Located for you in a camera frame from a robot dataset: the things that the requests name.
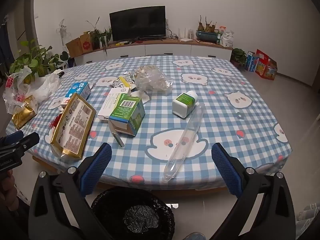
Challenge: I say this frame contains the grey patterned cloth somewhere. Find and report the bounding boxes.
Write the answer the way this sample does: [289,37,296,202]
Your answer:
[295,204,320,230]

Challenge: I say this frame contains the bonsai in blue pot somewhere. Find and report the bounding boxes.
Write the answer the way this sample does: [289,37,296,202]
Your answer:
[195,15,219,44]

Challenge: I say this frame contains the person's left hand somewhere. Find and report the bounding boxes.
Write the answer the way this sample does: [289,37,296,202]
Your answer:
[0,169,18,205]

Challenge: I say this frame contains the white television cabinet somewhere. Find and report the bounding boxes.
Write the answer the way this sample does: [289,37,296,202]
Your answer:
[74,40,233,67]

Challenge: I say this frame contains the black television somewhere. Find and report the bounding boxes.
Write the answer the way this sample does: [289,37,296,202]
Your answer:
[109,5,167,42]

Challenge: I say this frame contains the blue white milk carton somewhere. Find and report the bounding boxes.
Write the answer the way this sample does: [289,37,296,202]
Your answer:
[61,81,92,105]

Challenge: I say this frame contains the white router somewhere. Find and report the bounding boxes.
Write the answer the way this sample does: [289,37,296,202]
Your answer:
[178,27,194,43]

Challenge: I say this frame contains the gold tissue pack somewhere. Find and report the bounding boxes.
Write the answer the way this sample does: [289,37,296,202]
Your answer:
[12,95,38,130]

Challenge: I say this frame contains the yellow snack wrapper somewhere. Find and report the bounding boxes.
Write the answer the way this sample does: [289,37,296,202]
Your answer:
[110,71,137,90]

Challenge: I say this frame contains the small green floor plant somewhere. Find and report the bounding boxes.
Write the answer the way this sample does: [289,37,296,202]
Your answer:
[230,48,248,67]

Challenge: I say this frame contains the tall red printed box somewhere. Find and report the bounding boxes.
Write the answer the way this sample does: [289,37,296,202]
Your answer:
[255,49,272,77]

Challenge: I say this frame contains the long clear plastic tube bag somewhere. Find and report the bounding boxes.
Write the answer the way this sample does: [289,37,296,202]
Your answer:
[162,102,206,183]

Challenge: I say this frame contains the white dried plant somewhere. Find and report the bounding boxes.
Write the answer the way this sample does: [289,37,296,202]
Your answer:
[55,19,72,47]

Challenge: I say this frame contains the blue checked tablecloth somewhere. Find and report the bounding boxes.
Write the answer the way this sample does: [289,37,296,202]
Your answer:
[5,55,293,189]

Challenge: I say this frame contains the long-leaf potted plant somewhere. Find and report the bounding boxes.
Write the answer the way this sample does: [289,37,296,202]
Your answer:
[86,17,113,50]

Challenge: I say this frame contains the white printed bag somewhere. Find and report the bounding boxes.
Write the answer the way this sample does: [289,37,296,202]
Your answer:
[221,31,235,48]

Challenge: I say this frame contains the white tissue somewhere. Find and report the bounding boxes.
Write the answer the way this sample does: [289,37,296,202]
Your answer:
[130,90,150,103]

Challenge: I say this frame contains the red mesh net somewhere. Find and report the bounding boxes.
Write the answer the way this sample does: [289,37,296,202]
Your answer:
[49,114,63,130]

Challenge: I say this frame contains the low red printed box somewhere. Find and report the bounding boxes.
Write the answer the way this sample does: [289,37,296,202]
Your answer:
[262,59,278,80]

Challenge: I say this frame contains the blue printed box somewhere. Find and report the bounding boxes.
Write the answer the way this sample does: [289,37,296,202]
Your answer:
[245,51,261,72]

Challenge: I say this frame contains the gold snack packet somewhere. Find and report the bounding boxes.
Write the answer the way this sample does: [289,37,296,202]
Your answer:
[50,92,97,160]

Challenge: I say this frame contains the spray bottle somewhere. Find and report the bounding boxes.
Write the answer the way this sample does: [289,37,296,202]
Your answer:
[217,26,227,46]

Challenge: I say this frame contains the clear plastic bag red print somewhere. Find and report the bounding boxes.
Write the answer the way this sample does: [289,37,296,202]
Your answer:
[2,65,33,115]

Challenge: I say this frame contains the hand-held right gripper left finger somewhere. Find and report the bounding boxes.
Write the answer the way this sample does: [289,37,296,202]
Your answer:
[28,142,113,240]

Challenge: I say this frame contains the white green plastic bottle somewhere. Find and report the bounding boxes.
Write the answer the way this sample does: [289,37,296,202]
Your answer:
[172,91,199,118]

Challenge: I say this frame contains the trash bin with black bag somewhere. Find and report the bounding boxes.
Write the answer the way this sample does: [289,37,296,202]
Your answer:
[90,187,175,240]

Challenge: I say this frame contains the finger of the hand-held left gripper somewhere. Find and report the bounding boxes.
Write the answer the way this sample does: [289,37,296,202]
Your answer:
[0,132,40,156]
[0,130,24,145]

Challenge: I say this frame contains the white medicine box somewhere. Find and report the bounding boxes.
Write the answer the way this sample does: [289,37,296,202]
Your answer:
[97,87,132,122]

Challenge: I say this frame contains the plain brown cardboard box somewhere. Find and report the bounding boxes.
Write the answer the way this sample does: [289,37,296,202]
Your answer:
[65,37,83,58]

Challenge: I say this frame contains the cardboard box red flower print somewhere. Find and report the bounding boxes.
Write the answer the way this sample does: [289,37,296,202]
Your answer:
[79,31,93,52]

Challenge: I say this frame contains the leafy green potted plant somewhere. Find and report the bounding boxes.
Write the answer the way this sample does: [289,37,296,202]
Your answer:
[9,39,70,80]

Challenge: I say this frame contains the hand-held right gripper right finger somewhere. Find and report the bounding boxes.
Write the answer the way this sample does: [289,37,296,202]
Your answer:
[211,142,297,240]

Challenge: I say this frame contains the white plastic bag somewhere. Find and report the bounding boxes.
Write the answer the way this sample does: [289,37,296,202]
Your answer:
[25,72,62,104]

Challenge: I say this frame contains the green cardboard box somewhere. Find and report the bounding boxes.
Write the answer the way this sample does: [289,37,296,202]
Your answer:
[108,95,146,147]

